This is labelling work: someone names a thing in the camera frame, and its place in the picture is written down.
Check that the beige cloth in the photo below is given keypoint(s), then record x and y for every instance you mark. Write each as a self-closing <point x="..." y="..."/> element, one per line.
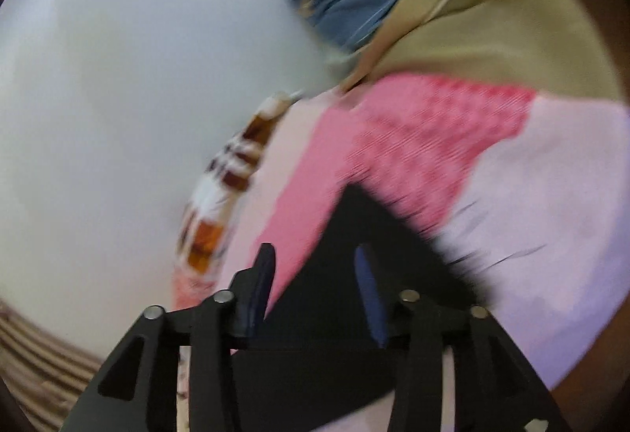
<point x="517" y="28"/>

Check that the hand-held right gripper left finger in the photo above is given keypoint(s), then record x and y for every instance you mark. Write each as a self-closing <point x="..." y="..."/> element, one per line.
<point x="258" y="294"/>

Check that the brown striped cloth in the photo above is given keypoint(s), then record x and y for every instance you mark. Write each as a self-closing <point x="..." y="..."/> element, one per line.
<point x="34" y="363"/>

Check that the striped plaid pillow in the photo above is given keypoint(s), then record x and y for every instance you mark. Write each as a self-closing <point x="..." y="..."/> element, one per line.
<point x="206" y="235"/>

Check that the pink checked bed sheet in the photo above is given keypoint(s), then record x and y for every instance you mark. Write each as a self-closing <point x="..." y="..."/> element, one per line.
<point x="541" y="166"/>

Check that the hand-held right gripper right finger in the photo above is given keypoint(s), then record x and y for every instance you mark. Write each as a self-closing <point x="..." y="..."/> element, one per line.
<point x="371" y="299"/>

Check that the black pants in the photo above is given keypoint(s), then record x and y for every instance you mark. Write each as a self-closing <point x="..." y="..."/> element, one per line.
<point x="334" y="240"/>

